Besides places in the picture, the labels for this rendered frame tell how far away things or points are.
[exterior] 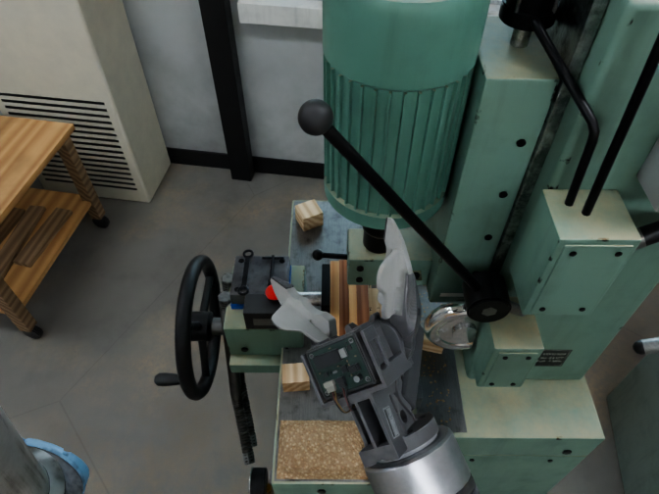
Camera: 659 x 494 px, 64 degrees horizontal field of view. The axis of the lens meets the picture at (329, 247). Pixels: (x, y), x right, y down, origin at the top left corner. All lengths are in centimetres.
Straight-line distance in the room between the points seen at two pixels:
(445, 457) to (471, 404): 55
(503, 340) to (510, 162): 25
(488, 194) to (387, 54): 25
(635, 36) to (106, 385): 186
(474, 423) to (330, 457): 31
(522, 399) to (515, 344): 30
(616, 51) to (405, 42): 19
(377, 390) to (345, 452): 39
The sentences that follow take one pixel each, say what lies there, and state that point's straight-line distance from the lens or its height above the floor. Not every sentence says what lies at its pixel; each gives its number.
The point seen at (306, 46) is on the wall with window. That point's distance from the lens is 218.
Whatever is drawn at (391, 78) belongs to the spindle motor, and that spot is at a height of 143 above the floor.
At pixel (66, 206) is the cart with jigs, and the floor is 18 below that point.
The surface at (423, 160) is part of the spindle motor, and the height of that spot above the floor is 132.
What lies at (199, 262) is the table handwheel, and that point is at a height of 93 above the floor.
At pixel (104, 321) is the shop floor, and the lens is 222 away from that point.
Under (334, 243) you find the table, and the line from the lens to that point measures 109.
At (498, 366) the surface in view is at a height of 104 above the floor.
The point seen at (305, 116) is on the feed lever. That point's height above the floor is 143.
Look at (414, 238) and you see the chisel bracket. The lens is 89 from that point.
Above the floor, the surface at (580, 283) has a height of 122.
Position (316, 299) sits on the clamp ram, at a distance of 94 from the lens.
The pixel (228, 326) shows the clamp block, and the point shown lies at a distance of 92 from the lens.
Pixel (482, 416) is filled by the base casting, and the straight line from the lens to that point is 105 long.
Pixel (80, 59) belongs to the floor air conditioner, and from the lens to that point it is 219.
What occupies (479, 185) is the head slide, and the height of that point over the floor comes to 127.
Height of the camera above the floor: 173
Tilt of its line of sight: 50 degrees down
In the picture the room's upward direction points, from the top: straight up
